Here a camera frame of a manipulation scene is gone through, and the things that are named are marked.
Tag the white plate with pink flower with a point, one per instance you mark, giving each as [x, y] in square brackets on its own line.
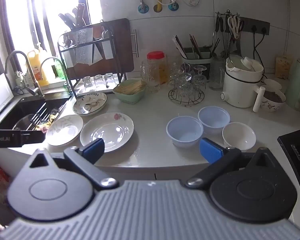
[110, 130]

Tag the bundle of brown chopsticks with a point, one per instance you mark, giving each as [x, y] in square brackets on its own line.
[195, 43]

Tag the green chopstick holder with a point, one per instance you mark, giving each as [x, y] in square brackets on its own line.
[197, 57]

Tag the black metal dish rack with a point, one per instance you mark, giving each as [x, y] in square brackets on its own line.
[65, 62]

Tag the clear jar with red lid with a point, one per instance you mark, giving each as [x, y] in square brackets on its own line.
[157, 67]

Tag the white electric cooking pot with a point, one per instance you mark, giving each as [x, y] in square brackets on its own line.
[241, 87]

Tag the tall grey pull-out faucet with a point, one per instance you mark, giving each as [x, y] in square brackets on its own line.
[27, 66]

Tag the clear cut glass tumbler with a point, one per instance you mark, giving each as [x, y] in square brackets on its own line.
[183, 85]

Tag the green plastic basket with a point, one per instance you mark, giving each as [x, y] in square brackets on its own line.
[130, 97]

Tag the floral bowl with dark contents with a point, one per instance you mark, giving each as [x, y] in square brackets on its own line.
[273, 101]

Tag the clear stemmed glass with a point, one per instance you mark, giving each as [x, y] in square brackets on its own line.
[199, 77]

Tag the yellow sponge pack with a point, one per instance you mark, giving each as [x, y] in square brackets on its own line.
[283, 66]

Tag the black induction cooker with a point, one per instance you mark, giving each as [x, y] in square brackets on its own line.
[296, 150]

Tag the tall ribbed glass pitcher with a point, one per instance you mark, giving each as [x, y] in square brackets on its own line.
[217, 73]

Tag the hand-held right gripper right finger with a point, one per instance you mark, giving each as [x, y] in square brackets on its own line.
[210, 153]

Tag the yellow detergent bottle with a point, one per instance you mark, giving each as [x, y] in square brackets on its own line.
[37, 65]

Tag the pale blue plastic bowl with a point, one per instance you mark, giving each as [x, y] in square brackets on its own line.
[213, 118]
[185, 133]

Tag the yellow dish cloth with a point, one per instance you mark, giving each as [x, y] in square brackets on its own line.
[51, 121]

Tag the black wall power strip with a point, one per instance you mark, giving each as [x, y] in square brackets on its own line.
[255, 25]

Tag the pile of wooden sticks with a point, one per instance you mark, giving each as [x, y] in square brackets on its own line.
[130, 87]

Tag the green bottle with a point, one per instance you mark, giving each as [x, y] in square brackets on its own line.
[59, 70]

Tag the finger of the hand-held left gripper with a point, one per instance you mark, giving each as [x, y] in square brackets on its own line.
[32, 137]

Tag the chrome gooseneck faucet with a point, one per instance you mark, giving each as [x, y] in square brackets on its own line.
[62, 67]

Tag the dark brown cutting board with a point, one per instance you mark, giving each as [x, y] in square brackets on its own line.
[121, 45]

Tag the white round dish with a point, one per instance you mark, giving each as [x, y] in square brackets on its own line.
[272, 83]

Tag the plain white ceramic bowl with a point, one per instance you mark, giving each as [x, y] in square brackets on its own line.
[238, 136]

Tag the black sink drain rack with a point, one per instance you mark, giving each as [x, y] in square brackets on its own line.
[42, 113]

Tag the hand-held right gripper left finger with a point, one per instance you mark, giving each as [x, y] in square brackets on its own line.
[93, 150]

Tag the pink scrub pad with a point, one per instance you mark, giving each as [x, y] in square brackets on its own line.
[43, 128]

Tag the bundle of white chopsticks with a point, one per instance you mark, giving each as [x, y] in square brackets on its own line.
[178, 46]

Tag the black kitchen sink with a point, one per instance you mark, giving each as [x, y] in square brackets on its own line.
[17, 110]

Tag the wall utensil rail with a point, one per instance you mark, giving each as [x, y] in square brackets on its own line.
[227, 13]

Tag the clear drinking glass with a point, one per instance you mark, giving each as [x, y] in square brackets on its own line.
[110, 80]
[99, 81]
[89, 83]

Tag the window frame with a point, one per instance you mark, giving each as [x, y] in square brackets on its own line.
[38, 17]

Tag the white plate with grey leaf print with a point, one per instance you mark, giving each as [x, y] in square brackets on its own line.
[63, 130]

